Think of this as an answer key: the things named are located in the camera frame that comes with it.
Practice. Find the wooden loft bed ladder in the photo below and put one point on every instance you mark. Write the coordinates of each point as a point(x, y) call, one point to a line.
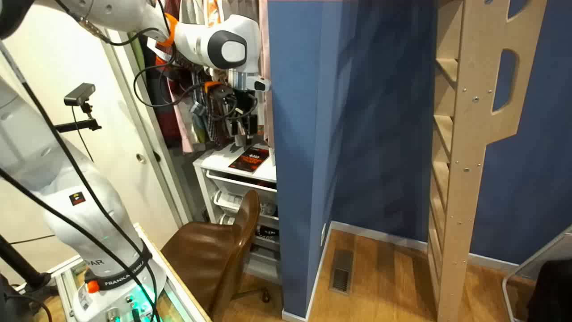
point(466, 180)

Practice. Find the robot mounting cart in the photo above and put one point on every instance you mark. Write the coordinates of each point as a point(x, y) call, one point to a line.
point(182, 301)

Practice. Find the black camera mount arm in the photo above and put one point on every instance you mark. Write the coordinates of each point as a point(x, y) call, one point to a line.
point(78, 126)

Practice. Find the pink shirt with dark cuffs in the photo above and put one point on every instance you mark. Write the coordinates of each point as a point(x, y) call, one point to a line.
point(266, 36)

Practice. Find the white shelf drawer unit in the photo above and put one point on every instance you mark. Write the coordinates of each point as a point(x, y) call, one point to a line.
point(221, 162)

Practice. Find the white closet door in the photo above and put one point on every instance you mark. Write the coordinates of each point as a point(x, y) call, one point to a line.
point(126, 137)

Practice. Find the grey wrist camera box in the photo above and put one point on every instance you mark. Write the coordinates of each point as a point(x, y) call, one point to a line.
point(260, 85)

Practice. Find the black red book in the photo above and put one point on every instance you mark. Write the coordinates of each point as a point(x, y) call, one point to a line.
point(251, 160)

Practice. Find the pink dress shirt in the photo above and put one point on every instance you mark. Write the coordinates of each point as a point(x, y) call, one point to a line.
point(185, 131)

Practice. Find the black tripod stand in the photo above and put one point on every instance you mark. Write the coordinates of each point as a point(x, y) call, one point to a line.
point(19, 262)

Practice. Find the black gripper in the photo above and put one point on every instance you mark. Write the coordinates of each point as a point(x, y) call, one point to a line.
point(244, 106)

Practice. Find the black bag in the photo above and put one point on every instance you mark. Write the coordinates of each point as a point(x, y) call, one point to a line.
point(555, 292)

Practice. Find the orange round button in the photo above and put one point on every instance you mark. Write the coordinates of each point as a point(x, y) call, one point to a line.
point(92, 287)

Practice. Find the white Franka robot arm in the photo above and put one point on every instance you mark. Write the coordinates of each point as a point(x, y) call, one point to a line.
point(37, 149)

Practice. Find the round door knob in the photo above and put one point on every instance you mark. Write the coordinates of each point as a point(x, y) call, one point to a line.
point(141, 158)

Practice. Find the brown leather chair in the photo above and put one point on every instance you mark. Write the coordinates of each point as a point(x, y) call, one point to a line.
point(203, 256)

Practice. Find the dark floor vent grille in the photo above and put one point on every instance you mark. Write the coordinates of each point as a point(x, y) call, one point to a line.
point(343, 271)

